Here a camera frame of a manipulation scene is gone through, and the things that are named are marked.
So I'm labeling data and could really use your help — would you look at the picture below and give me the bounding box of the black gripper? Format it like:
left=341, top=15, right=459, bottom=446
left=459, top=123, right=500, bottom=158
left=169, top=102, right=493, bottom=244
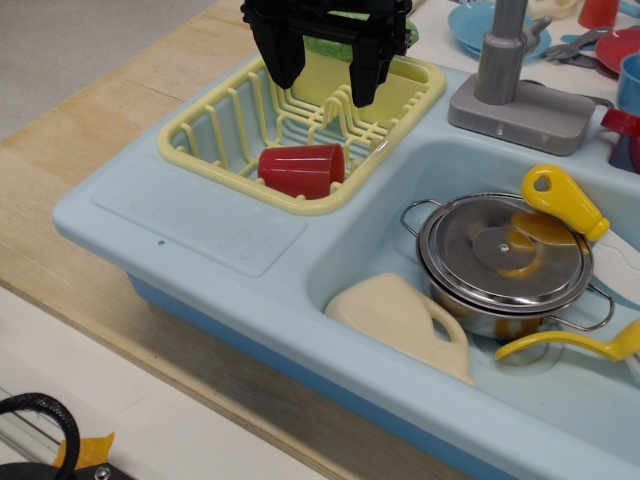
left=241, top=0, right=413, bottom=107

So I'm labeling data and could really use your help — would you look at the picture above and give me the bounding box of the red plastic cup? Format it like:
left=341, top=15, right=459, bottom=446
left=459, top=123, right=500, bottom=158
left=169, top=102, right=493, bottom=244
left=258, top=143, right=345, bottom=200

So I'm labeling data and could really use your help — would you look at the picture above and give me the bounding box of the orange plastic cup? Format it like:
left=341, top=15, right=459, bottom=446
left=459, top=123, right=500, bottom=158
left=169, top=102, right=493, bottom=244
left=578, top=0, right=619, bottom=29

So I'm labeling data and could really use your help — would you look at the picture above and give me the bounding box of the blue plastic cup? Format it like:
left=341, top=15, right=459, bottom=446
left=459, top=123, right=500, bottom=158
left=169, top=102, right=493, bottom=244
left=617, top=53, right=640, bottom=116

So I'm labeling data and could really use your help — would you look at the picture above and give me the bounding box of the green plastic plate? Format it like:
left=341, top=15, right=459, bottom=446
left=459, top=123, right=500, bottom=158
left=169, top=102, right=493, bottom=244
left=303, top=11, right=420, bottom=62

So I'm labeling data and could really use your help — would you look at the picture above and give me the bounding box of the yellow dish rack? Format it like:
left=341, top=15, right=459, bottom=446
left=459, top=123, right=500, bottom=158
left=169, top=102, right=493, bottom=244
left=156, top=52, right=446, bottom=216

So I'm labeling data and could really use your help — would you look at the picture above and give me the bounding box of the blue plastic plate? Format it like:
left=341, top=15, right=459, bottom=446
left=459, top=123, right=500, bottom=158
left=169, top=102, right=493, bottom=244
left=448, top=1, right=552, bottom=60

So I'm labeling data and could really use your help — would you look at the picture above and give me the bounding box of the grey toy faucet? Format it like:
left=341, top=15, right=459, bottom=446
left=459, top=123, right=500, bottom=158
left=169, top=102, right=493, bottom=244
left=448, top=1, right=596, bottom=156

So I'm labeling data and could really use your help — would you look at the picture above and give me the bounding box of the cream plastic item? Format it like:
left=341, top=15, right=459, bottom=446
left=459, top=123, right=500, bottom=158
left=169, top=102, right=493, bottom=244
left=526, top=0, right=579, bottom=20

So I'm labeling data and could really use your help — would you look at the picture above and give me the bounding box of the grey plastic fork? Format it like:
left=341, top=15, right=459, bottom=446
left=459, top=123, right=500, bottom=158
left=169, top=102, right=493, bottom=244
left=544, top=27, right=613, bottom=61

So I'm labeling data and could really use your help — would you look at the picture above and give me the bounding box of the steel pot lid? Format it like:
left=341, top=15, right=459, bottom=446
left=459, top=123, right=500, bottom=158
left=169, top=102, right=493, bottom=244
left=416, top=193, right=593, bottom=316

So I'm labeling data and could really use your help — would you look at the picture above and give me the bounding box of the cream plastic pitcher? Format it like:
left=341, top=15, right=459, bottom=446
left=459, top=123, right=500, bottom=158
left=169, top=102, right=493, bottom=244
left=325, top=273, right=476, bottom=386

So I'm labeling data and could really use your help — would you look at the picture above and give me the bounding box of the light blue toy sink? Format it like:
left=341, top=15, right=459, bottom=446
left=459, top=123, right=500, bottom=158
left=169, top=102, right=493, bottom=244
left=52, top=57, right=639, bottom=479

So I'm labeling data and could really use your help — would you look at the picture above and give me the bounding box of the steel pot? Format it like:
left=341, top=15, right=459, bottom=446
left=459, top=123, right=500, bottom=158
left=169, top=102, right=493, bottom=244
left=400, top=199, right=616, bottom=341

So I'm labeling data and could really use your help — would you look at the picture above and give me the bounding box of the red plastic plate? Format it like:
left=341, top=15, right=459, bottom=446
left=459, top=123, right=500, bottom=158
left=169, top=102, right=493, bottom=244
left=595, top=27, right=639, bottom=76

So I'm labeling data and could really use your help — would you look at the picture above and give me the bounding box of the yellow plastic spoon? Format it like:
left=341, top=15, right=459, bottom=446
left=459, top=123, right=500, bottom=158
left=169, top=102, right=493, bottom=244
left=494, top=319, right=639, bottom=362

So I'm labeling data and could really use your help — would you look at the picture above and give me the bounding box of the yellow tape piece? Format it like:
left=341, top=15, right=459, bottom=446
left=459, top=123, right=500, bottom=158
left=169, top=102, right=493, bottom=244
left=52, top=432, right=115, bottom=470

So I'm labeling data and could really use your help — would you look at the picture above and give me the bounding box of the black device base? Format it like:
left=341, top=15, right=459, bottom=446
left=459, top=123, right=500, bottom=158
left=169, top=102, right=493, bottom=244
left=1, top=462, right=133, bottom=480

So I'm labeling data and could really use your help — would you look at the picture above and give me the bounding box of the red pot with handle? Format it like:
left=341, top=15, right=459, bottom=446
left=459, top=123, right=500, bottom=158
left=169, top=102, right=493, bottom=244
left=601, top=108, right=639, bottom=174

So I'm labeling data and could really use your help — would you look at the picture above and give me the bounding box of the yellow handled toy knife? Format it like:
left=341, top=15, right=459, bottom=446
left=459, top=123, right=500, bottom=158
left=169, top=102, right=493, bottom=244
left=520, top=164, right=639, bottom=305

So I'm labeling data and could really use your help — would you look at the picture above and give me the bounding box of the black cable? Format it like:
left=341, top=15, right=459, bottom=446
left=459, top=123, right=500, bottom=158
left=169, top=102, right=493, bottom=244
left=0, top=392, right=82, bottom=474

